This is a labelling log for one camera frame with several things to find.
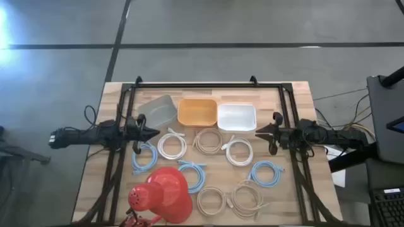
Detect white plastic bin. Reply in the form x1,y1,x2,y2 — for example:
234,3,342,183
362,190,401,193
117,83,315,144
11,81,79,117
217,103,257,132

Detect black metal rig frame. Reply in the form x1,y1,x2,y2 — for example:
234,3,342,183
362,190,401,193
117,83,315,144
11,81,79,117
72,75,347,227

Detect blue cable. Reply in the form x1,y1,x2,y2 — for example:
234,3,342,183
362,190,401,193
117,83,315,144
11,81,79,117
177,160,208,194
131,141,158,176
247,160,285,189

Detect red desk lamp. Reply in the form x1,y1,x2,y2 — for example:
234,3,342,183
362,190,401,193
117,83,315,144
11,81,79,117
119,166,194,227

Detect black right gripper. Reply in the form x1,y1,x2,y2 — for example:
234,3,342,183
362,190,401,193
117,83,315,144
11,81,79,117
254,112,293,156

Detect orange plastic bin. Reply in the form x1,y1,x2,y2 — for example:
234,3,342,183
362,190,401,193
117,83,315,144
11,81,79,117
177,98,218,127

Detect grey plastic bin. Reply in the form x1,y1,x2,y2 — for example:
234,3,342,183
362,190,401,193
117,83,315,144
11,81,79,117
136,94,178,130

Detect black floor stand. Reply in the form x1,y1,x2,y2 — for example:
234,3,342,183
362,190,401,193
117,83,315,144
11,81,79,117
0,125,51,165

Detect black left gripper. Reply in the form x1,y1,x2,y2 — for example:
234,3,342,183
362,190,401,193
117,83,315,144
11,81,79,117
124,113,161,154

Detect beige cable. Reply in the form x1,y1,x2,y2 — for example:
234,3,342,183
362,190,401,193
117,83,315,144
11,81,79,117
226,178,271,221
196,185,227,217
192,127,224,156

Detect black keyboard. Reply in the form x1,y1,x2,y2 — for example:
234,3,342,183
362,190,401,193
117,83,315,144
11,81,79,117
369,187,404,227

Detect dark grey computer cart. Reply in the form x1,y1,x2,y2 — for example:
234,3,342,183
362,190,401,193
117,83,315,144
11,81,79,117
365,66,404,165

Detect loose floor cables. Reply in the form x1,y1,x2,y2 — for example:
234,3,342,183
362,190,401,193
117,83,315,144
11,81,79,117
312,87,376,141

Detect white paper sheet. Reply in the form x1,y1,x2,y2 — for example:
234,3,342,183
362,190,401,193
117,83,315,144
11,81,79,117
323,146,347,189

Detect white cable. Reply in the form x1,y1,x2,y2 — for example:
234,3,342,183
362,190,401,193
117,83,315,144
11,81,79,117
157,127,187,161
220,134,254,167

